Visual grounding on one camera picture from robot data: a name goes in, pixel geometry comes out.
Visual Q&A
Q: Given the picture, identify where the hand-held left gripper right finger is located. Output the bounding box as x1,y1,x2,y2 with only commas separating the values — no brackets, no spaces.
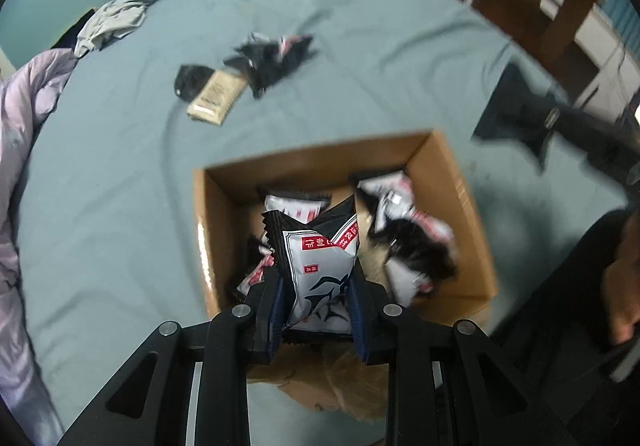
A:
347,268,571,446

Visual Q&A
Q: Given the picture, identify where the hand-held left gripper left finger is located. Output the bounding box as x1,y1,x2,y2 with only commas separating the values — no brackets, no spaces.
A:
57,267,287,446

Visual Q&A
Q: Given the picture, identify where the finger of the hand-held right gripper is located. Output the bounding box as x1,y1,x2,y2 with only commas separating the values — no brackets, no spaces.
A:
472,63,564,175

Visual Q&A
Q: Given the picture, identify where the black white snack packet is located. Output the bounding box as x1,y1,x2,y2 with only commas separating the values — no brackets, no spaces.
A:
350,169,417,235
232,235,279,303
261,193,362,345
384,257,437,307
263,192,334,227
367,210,461,299

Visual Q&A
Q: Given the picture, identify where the brown cardboard box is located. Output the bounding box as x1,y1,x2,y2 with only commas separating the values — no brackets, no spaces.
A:
192,128,501,423

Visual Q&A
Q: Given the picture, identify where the pile of snack packets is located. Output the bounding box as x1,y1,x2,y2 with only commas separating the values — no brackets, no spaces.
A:
222,32,317,100

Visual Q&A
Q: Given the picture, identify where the person's right forearm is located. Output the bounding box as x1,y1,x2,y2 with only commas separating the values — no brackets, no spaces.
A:
492,207,640,383

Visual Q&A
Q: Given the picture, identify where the person's right hand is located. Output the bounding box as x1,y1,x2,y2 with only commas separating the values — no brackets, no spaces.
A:
603,220,640,348

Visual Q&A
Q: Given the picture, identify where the white desk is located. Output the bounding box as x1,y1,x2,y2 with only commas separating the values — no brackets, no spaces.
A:
572,0,640,129

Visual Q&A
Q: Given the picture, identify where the beige snack bar packet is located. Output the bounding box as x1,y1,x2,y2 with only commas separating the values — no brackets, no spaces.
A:
186,70,250,128

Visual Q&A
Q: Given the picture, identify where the small black packet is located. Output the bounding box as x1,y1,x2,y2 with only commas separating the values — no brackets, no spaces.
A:
174,64,216,103

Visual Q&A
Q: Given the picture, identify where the purple quilt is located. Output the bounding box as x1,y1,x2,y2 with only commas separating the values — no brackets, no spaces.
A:
0,48,79,433

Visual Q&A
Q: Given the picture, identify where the grey cloth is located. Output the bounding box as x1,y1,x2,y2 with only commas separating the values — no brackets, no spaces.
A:
73,0,169,59

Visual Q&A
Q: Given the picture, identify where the dark cloth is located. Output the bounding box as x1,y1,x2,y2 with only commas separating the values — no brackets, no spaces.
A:
52,8,99,49

